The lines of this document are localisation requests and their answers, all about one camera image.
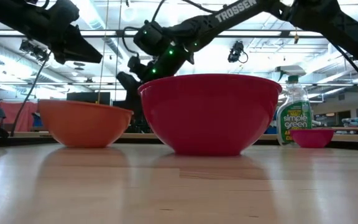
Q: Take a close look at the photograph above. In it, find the green cleaner spray bottle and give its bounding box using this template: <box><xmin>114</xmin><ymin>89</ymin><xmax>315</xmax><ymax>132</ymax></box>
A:
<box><xmin>275</xmin><ymin>74</ymin><xmax>313</xmax><ymax>146</ymax></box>

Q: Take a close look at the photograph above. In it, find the large red plastic bowl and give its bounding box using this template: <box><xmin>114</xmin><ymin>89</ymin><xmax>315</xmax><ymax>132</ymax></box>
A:
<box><xmin>137</xmin><ymin>73</ymin><xmax>283</xmax><ymax>157</ymax></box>

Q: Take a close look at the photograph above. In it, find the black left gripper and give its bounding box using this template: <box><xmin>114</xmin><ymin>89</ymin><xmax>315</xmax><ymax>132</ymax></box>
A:
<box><xmin>50</xmin><ymin>24</ymin><xmax>104</xmax><ymax>65</ymax></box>

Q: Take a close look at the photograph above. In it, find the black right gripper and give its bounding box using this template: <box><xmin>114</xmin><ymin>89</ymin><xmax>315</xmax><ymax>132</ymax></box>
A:
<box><xmin>116</xmin><ymin>55</ymin><xmax>155</xmax><ymax>129</ymax></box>

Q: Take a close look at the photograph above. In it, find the small pink plastic bowl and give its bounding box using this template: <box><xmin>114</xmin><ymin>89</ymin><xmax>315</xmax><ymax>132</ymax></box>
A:
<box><xmin>290</xmin><ymin>128</ymin><xmax>336</xmax><ymax>149</ymax></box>

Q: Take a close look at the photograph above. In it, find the black looped wrist cable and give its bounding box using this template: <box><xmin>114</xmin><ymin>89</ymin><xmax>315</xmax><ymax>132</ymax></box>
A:
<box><xmin>121</xmin><ymin>26</ymin><xmax>140</xmax><ymax>57</ymax></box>

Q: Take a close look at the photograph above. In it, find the black overhead camera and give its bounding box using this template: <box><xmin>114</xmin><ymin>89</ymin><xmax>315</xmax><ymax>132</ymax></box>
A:
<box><xmin>227</xmin><ymin>40</ymin><xmax>249</xmax><ymax>64</ymax></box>

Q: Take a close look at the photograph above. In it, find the black ceiling-mounted camera rig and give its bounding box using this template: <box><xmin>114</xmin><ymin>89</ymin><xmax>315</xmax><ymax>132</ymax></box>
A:
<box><xmin>19</xmin><ymin>39</ymin><xmax>50</xmax><ymax>62</ymax></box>

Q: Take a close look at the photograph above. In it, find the wooden table edge rail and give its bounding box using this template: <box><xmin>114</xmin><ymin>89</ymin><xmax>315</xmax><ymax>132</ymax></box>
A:
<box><xmin>0</xmin><ymin>126</ymin><xmax>358</xmax><ymax>144</ymax></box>

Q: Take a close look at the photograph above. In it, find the black monitor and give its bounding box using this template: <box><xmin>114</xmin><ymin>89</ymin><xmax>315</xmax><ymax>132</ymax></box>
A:
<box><xmin>66</xmin><ymin>91</ymin><xmax>112</xmax><ymax>106</ymax></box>

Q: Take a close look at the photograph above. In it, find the orange plastic bowl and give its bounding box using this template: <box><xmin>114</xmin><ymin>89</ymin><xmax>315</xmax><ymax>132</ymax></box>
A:
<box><xmin>37</xmin><ymin>99</ymin><xmax>134</xmax><ymax>149</ymax></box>

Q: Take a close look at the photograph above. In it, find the black hanging cable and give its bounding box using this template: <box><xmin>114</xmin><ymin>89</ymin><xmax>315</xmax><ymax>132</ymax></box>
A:
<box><xmin>9</xmin><ymin>51</ymin><xmax>52</xmax><ymax>138</ymax></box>

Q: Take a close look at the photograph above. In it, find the black cable under arm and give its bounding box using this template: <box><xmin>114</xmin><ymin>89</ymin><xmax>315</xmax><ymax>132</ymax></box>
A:
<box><xmin>330</xmin><ymin>42</ymin><xmax>358</xmax><ymax>84</ymax></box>

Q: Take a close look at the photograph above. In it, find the red cloth partition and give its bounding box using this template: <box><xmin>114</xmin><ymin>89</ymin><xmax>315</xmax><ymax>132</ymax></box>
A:
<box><xmin>0</xmin><ymin>101</ymin><xmax>40</xmax><ymax>133</ymax></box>

